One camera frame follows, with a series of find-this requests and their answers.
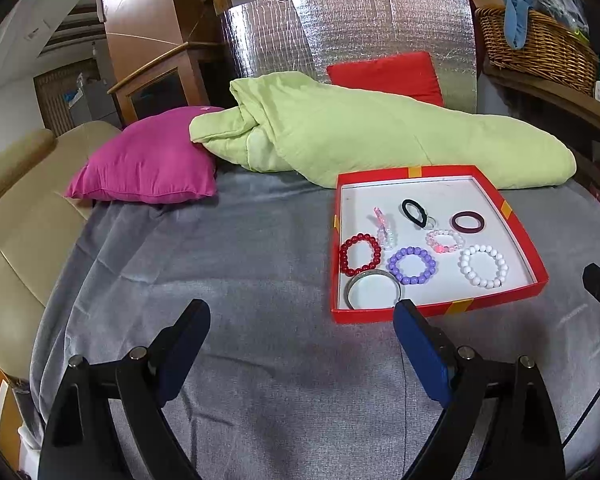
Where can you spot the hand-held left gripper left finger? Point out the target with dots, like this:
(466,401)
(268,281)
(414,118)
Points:
(180,360)

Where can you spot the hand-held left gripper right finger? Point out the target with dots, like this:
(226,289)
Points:
(420,350)

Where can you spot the red cardboard box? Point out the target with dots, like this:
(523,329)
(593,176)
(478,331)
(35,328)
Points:
(430,192)

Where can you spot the silver bangle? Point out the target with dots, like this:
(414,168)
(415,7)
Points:
(375,273)

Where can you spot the grey bed cover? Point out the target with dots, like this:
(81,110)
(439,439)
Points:
(230,260)

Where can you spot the maroon bangle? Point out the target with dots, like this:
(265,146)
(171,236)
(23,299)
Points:
(455,225)

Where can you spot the wooden shelf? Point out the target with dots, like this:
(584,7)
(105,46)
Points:
(555,95)

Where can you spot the magenta pillow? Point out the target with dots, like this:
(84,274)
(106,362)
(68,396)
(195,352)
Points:
(145,160)

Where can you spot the beige leather sofa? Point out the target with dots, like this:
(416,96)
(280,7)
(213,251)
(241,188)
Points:
(20,200)

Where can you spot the light green blanket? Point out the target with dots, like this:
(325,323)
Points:
(355,125)

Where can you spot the wicker basket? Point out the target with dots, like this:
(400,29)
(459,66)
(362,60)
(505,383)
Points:
(540,55)

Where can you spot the red pillow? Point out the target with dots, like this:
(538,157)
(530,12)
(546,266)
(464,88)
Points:
(390,75)

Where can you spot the blue cloth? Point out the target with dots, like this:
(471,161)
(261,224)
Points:
(517,20)

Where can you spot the clear plastic bags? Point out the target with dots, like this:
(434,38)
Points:
(565,5)

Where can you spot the silver foil panel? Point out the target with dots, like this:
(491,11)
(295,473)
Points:
(355,25)

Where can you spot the wooden cabinet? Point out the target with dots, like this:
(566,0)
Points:
(140,10)

